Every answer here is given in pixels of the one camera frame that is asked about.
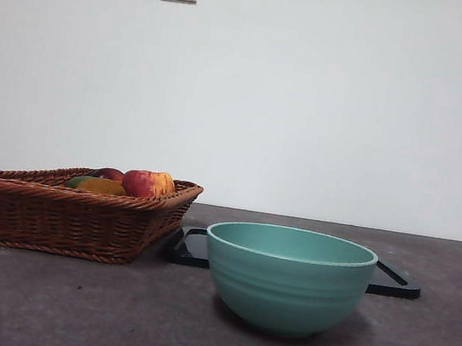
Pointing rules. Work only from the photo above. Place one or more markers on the black rectangular tray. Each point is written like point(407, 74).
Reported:
point(190, 249)

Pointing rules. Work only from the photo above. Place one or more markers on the brown wicker basket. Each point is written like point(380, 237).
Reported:
point(69, 219)

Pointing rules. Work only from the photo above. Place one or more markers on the teal ribbed bowl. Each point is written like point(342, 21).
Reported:
point(283, 292)

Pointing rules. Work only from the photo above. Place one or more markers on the dark red plum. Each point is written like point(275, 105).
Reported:
point(108, 174)

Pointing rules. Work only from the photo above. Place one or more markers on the red yellow apple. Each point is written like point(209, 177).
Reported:
point(147, 183)

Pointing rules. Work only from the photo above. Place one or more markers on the green oval fruit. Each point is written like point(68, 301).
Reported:
point(74, 182)

